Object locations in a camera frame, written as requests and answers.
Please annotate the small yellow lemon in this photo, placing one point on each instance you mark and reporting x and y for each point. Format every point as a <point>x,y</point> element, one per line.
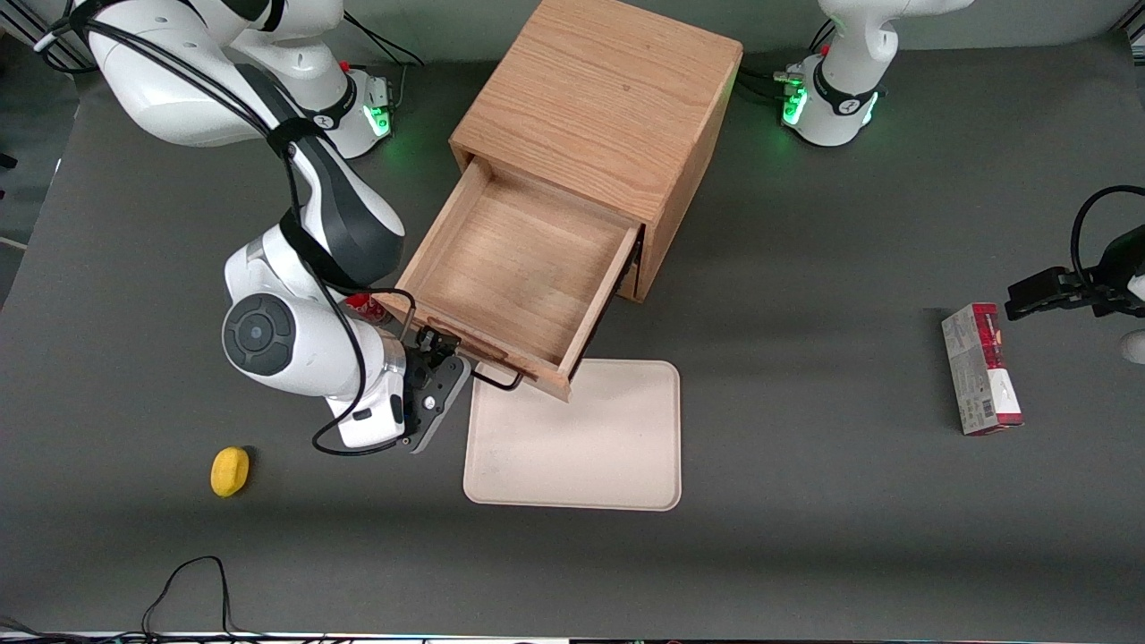
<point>230,471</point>

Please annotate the wooden drawer cabinet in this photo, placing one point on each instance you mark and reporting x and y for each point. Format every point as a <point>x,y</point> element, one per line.
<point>599,89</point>

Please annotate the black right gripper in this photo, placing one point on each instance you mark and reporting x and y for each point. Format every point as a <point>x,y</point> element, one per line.
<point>418,365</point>

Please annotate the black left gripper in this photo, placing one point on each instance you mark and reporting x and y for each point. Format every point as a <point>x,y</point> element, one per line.
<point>1112,284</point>

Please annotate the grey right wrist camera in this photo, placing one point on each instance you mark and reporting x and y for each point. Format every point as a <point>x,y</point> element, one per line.
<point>443,402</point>

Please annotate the small red object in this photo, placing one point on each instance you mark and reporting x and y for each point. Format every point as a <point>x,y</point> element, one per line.
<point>365,307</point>

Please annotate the red plaid cardboard box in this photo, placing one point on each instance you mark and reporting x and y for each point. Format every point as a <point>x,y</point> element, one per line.
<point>975,376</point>

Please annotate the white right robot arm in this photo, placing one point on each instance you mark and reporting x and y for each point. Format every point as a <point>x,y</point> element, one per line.
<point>295,358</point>

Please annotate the cream rectangular tray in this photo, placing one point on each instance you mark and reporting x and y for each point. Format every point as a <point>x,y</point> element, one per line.
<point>581,447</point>

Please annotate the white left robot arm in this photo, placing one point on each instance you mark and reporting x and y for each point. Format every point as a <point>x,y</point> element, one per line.
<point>841,89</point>

